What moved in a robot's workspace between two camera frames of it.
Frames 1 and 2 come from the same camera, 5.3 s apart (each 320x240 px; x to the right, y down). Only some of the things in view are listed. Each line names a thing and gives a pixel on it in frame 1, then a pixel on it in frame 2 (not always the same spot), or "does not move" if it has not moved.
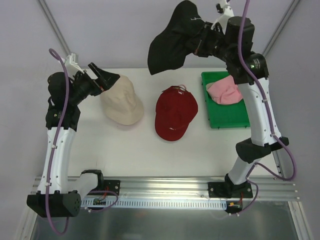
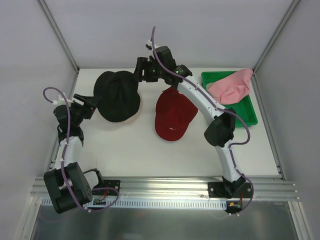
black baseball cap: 168,50 to 119,100
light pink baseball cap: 224,91 does not move
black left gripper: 96,81 to 85,106
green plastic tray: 220,116 does not move
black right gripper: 200,40 to 144,69
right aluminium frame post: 292,9 does not move
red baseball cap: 176,108 does not move
